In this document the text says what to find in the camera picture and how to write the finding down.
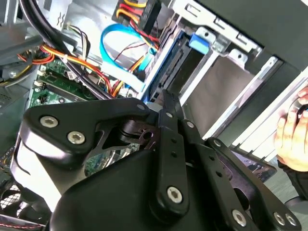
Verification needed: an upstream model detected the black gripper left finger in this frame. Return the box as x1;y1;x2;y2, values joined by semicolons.
20;90;191;216

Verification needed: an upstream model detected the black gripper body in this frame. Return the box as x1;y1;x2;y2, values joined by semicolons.
49;149;231;231

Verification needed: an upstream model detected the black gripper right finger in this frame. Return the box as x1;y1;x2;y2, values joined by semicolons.
170;91;301;231

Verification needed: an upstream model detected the round black blue-ringed tool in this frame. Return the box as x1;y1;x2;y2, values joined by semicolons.
290;97;308;120

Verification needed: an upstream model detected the hard disk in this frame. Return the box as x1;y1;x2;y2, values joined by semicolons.
144;28;210;104

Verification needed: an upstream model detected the person's right hand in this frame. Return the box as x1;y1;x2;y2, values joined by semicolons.
274;86;308;173

